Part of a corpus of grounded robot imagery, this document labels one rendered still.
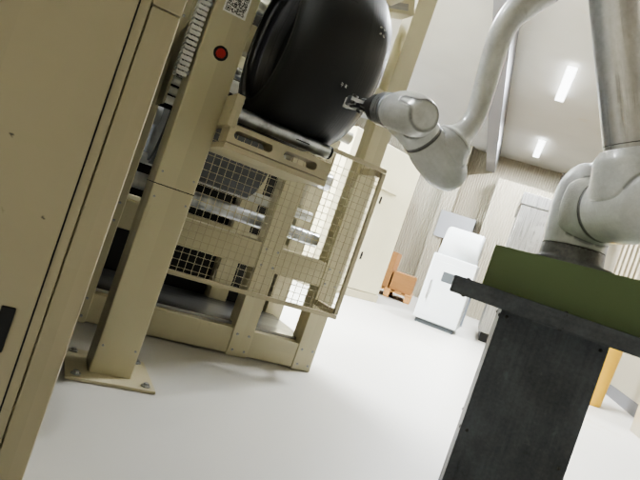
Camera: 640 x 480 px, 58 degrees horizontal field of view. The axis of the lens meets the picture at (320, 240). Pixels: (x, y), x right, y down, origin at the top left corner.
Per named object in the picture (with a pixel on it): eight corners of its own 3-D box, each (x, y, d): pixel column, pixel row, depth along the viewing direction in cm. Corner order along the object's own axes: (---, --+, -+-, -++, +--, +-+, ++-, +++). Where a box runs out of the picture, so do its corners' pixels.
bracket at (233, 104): (227, 124, 170) (237, 92, 170) (196, 127, 206) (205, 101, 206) (237, 129, 172) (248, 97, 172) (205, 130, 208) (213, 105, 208)
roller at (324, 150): (230, 119, 179) (232, 120, 175) (234, 105, 178) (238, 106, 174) (325, 158, 195) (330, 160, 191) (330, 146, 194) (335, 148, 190)
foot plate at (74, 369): (64, 378, 167) (66, 371, 167) (62, 349, 191) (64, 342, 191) (154, 394, 179) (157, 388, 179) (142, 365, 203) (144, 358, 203)
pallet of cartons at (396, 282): (415, 303, 1094) (429, 264, 1093) (408, 305, 968) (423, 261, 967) (370, 286, 1119) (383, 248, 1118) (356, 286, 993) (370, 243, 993)
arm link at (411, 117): (367, 109, 142) (394, 149, 148) (398, 114, 128) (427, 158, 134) (398, 80, 143) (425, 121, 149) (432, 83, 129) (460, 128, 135)
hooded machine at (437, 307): (456, 336, 705) (491, 236, 704) (410, 319, 720) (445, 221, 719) (457, 331, 772) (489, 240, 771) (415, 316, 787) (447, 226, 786)
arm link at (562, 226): (583, 256, 157) (604, 179, 158) (627, 258, 139) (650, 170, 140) (529, 240, 155) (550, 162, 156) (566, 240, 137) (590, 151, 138)
